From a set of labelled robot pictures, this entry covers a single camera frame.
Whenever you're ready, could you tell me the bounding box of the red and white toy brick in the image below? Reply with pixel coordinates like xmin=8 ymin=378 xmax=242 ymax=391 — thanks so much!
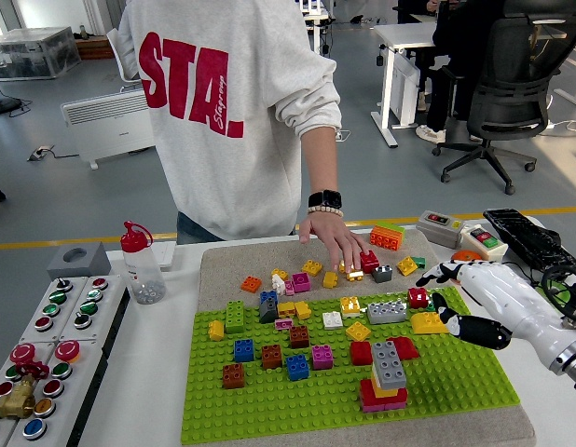
xmin=407 ymin=287 xmax=431 ymax=310

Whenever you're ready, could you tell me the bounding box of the white switch box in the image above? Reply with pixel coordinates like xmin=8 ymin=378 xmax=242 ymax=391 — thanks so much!
xmin=459 ymin=223 xmax=510 ymax=263

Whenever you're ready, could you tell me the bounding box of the red sloped toy brick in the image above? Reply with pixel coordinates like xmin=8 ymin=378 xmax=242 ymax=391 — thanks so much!
xmin=392 ymin=336 xmax=420 ymax=361

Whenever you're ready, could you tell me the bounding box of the orange long toy brick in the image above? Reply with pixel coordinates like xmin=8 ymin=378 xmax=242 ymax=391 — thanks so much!
xmin=369 ymin=225 xmax=405 ymax=252

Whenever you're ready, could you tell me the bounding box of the grey switch box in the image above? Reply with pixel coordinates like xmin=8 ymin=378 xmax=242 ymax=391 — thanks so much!
xmin=415 ymin=210 xmax=467 ymax=249

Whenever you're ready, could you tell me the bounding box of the light grey long toy brick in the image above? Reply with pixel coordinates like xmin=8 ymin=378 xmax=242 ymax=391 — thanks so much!
xmin=366 ymin=300 xmax=408 ymax=326

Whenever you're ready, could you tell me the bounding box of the green baseplate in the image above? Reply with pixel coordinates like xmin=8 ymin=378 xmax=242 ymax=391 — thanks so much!
xmin=179 ymin=286 xmax=522 ymax=446

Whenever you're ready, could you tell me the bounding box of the grey floor socket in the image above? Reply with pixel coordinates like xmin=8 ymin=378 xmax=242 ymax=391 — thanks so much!
xmin=26 ymin=144 xmax=56 ymax=163

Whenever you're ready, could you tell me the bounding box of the person's left hand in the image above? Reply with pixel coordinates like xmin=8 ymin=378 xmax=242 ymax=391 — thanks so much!
xmin=297 ymin=213 xmax=372 ymax=275

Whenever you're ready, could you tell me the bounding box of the dark grey sloped toy brick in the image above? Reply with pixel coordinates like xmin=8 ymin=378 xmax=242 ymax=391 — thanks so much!
xmin=258 ymin=297 xmax=281 ymax=325

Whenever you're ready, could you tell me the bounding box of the brass valve red handwheel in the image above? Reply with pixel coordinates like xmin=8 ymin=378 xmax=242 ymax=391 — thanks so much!
xmin=0 ymin=361 xmax=51 ymax=421

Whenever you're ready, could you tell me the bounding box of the light grey tall toy brick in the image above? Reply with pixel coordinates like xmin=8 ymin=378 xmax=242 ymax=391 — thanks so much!
xmin=371 ymin=341 xmax=408 ymax=391

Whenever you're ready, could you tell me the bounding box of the white panel heater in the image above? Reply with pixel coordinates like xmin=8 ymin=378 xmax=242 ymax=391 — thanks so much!
xmin=60 ymin=89 xmax=158 ymax=170

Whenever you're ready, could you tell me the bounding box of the black keyboard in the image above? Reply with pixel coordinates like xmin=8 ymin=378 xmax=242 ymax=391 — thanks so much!
xmin=482 ymin=208 xmax=576 ymax=275

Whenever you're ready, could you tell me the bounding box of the grey push-button box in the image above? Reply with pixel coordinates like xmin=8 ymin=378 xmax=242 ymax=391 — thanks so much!
xmin=58 ymin=274 xmax=130 ymax=359
xmin=6 ymin=341 xmax=108 ymax=447
xmin=19 ymin=276 xmax=89 ymax=345
xmin=0 ymin=342 xmax=57 ymax=447

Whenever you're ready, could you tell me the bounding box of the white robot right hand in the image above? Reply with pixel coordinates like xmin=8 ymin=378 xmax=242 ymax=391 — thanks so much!
xmin=415 ymin=260 xmax=576 ymax=363

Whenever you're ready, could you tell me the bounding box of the wide pink flat toy brick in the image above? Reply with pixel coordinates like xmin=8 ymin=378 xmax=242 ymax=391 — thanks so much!
xmin=361 ymin=402 xmax=407 ymax=414

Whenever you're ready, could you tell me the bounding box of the black fan base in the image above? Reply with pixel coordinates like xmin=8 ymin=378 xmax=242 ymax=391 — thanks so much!
xmin=0 ymin=75 xmax=22 ymax=116

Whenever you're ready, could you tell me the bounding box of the lime green long toy brick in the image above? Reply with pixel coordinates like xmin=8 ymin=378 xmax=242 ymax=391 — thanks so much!
xmin=377 ymin=221 xmax=406 ymax=239

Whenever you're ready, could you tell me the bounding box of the lime green tall toy brick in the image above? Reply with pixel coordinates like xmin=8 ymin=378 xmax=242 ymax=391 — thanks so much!
xmin=225 ymin=300 xmax=247 ymax=335

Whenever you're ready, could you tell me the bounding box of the black wristwatch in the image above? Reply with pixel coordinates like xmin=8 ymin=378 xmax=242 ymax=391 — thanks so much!
xmin=307 ymin=189 xmax=344 ymax=210

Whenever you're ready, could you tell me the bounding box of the white computer tower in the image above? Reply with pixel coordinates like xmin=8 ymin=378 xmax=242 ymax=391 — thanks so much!
xmin=391 ymin=53 xmax=420 ymax=128

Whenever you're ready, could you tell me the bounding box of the person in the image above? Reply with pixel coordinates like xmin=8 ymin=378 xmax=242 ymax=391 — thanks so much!
xmin=414 ymin=0 xmax=503 ymax=144
xmin=115 ymin=0 xmax=372 ymax=275

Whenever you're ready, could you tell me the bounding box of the brown toy brick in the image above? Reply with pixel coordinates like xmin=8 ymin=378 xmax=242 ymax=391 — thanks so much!
xmin=261 ymin=344 xmax=283 ymax=371
xmin=222 ymin=362 xmax=246 ymax=390
xmin=289 ymin=325 xmax=311 ymax=350

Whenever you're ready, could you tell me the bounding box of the yellow curved toy brick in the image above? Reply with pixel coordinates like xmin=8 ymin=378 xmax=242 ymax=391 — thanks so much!
xmin=410 ymin=311 xmax=451 ymax=335

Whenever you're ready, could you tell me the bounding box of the wooden box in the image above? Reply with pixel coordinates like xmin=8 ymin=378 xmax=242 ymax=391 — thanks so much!
xmin=75 ymin=35 xmax=116 ymax=61

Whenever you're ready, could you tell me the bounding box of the white desk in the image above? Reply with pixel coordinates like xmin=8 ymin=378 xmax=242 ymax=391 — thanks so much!
xmin=370 ymin=21 xmax=447 ymax=149

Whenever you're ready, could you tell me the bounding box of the clear storage crate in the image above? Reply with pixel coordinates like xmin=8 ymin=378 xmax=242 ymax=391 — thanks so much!
xmin=0 ymin=26 xmax=82 ymax=82

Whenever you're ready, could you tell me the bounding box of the white chair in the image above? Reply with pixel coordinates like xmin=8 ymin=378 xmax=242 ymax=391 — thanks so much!
xmin=105 ymin=28 xmax=144 ymax=93

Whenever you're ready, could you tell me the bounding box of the white flat toy brick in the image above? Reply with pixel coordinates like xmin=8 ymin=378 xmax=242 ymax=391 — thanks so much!
xmin=322 ymin=309 xmax=345 ymax=332

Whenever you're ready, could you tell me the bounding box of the grey-brown mat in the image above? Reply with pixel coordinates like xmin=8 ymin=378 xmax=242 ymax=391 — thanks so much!
xmin=194 ymin=229 xmax=537 ymax=447

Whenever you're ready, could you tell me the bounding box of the black office chair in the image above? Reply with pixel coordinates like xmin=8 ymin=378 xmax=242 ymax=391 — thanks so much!
xmin=431 ymin=13 xmax=576 ymax=196

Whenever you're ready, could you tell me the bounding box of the grey block with hole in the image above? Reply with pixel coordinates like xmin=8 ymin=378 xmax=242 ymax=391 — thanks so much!
xmin=46 ymin=241 xmax=113 ymax=281

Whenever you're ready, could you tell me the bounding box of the large red toy brick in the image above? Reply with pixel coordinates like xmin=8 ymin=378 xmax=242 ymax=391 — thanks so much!
xmin=360 ymin=379 xmax=409 ymax=407

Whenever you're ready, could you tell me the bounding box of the yellow and white toy brick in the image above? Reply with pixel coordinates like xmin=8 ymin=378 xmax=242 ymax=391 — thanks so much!
xmin=340 ymin=296 xmax=363 ymax=319

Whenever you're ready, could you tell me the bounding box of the clear bottle red cap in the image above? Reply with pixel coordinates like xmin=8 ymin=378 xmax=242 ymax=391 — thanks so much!
xmin=119 ymin=220 xmax=168 ymax=305

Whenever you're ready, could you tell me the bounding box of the white flat wall switch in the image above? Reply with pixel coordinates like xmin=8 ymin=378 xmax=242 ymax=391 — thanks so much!
xmin=150 ymin=240 xmax=178 ymax=272

